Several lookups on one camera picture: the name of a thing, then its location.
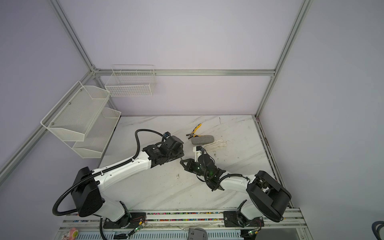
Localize grey object at front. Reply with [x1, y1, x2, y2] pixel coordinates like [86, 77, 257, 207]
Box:
[187, 228, 208, 240]

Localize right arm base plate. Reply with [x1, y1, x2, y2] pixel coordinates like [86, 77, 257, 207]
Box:
[223, 211, 265, 228]

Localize white yellow-cuffed work glove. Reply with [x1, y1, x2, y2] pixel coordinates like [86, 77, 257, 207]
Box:
[203, 140, 227, 151]

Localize yellow black pliers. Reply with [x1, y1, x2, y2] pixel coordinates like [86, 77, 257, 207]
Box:
[186, 124, 202, 140]

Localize white wire basket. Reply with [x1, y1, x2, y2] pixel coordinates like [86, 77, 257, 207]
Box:
[105, 65, 157, 97]

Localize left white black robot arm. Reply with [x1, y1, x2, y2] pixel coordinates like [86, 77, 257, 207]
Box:
[71, 135, 184, 222]

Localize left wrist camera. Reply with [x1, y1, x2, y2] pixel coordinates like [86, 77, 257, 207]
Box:
[162, 132, 171, 142]

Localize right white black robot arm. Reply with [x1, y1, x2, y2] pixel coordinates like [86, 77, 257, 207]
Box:
[180, 153, 292, 223]

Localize aluminium frame structure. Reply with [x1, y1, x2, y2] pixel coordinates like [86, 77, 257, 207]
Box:
[1, 1, 313, 187]

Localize pink toy object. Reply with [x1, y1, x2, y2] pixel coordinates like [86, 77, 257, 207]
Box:
[61, 228, 79, 240]

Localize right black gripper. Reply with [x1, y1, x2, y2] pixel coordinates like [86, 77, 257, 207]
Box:
[179, 158, 210, 179]

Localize grey oval felt case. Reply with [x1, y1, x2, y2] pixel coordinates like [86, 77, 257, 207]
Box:
[191, 135, 215, 146]

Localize front aluminium rail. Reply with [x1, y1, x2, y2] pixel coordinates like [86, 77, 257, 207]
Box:
[55, 209, 313, 240]

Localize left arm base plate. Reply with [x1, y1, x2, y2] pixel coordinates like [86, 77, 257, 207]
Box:
[103, 212, 147, 229]

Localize left black corrugated cable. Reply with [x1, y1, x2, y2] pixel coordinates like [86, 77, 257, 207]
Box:
[52, 128, 166, 217]

